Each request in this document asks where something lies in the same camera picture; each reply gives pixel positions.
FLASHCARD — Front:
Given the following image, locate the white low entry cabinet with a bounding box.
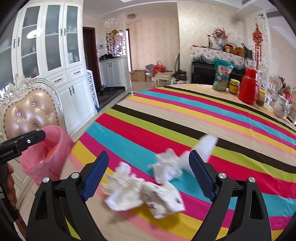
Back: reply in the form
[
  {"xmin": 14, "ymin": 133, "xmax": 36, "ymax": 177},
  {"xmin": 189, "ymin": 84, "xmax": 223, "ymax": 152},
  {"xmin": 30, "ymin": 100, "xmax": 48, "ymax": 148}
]
[{"xmin": 99, "ymin": 57, "xmax": 131, "ymax": 90}]

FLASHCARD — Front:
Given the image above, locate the white tissue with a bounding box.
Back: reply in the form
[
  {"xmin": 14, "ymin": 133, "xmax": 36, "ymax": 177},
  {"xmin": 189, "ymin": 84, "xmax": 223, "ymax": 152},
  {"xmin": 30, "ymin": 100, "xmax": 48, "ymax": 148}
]
[
  {"xmin": 102, "ymin": 162, "xmax": 145, "ymax": 211},
  {"xmin": 148, "ymin": 149, "xmax": 183, "ymax": 185}
]

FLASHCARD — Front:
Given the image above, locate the red thermos jug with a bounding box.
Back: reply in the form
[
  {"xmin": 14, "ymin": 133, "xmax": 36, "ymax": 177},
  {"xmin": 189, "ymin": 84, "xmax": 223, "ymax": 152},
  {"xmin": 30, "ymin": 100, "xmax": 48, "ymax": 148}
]
[{"xmin": 238, "ymin": 68, "xmax": 259, "ymax": 105}]

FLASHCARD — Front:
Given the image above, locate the cardboard box on floor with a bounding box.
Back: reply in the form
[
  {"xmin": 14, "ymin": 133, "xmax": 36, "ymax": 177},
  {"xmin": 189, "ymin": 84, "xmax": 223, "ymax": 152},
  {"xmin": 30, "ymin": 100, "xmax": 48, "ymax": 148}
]
[{"xmin": 130, "ymin": 70, "xmax": 146, "ymax": 82}]

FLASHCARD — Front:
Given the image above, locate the person's left hand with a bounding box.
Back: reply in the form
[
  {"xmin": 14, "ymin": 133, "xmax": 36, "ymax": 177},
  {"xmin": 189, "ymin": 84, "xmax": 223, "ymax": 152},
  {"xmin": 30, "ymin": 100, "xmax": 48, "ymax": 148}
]
[{"xmin": 6, "ymin": 163, "xmax": 17, "ymax": 206}]

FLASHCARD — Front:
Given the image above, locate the white blue patterned panel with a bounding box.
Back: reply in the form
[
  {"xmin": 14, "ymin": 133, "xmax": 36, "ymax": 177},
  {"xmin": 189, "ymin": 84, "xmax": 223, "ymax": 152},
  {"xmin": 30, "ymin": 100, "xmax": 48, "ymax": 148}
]
[{"xmin": 86, "ymin": 69, "xmax": 99, "ymax": 112}]

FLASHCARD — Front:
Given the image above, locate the red chinese knot decoration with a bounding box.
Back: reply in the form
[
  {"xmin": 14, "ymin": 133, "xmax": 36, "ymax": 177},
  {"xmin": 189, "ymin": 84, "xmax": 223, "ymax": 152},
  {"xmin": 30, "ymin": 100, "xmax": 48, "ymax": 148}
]
[{"xmin": 252, "ymin": 23, "xmax": 263, "ymax": 70}]

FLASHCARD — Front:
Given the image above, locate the cream chair by wall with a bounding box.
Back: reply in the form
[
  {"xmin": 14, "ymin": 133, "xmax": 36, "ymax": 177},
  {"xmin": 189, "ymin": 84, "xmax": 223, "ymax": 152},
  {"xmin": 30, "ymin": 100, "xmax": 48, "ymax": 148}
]
[{"xmin": 152, "ymin": 52, "xmax": 180, "ymax": 87}]

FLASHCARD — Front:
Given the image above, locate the ornate beige leather chair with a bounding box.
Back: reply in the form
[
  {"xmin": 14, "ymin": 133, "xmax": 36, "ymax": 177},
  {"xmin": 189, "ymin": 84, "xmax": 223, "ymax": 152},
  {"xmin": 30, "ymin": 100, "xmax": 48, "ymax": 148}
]
[{"xmin": 1, "ymin": 74, "xmax": 66, "ymax": 142}]

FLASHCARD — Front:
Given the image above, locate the yellow lid jar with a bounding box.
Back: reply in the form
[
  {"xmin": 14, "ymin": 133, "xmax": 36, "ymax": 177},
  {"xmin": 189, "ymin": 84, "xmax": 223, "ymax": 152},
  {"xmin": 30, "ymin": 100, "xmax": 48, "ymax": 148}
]
[{"xmin": 228, "ymin": 79, "xmax": 240, "ymax": 95}]

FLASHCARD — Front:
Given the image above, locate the black piano with lace cover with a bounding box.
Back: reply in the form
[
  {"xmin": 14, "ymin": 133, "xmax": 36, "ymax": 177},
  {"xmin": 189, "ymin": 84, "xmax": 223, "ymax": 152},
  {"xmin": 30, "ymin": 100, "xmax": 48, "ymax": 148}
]
[{"xmin": 191, "ymin": 46, "xmax": 255, "ymax": 85}]

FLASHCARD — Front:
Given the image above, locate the white ceramic teapot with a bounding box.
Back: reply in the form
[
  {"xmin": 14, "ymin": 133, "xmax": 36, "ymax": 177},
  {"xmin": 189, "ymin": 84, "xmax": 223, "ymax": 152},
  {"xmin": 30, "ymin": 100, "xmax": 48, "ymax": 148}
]
[{"xmin": 273, "ymin": 95, "xmax": 292, "ymax": 118}]

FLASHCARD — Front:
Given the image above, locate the teal snack bag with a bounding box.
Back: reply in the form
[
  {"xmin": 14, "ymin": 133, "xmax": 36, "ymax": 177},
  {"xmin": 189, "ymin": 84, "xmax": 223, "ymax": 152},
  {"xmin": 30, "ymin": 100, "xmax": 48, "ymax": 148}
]
[{"xmin": 213, "ymin": 58, "xmax": 234, "ymax": 91}]

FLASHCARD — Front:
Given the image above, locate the red gift bag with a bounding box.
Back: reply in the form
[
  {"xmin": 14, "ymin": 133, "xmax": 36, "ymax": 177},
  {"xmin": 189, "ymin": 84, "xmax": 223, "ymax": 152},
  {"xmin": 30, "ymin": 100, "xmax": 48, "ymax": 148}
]
[{"xmin": 153, "ymin": 61, "xmax": 166, "ymax": 74}]

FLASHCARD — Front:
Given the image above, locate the colourful striped tablecloth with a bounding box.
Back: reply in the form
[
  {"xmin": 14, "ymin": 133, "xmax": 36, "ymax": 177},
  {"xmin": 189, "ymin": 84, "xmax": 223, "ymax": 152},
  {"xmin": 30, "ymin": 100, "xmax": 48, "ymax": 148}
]
[{"xmin": 65, "ymin": 84, "xmax": 295, "ymax": 240}]

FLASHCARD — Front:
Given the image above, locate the pink flower bouquet vase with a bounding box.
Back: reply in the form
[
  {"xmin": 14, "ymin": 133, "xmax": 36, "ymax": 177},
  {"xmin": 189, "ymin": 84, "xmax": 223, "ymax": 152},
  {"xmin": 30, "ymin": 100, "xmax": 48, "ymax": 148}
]
[{"xmin": 212, "ymin": 28, "xmax": 229, "ymax": 51}]

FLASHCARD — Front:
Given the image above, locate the orange foam fruit net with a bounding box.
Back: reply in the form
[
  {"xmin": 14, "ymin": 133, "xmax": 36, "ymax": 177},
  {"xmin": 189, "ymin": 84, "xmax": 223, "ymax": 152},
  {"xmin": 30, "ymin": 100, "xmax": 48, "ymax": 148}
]
[{"xmin": 46, "ymin": 145, "xmax": 57, "ymax": 160}]

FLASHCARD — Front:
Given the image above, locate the printed white paper wrapper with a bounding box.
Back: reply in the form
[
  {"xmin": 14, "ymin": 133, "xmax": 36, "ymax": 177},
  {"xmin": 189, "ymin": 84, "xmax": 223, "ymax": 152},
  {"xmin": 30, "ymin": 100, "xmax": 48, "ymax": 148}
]
[{"xmin": 142, "ymin": 182, "xmax": 186, "ymax": 219}]

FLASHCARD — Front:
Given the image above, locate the pink lined trash bin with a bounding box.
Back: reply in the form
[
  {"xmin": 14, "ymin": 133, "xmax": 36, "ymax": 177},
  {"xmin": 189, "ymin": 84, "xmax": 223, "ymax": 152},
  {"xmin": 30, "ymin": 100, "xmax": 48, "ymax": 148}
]
[{"xmin": 20, "ymin": 125, "xmax": 74, "ymax": 185}]

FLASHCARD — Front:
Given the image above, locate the white glass door cabinet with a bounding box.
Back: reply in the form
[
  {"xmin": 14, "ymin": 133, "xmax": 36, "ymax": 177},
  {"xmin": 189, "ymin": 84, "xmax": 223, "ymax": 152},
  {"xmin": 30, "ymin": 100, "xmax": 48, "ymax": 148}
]
[{"xmin": 1, "ymin": 1, "xmax": 95, "ymax": 135}]

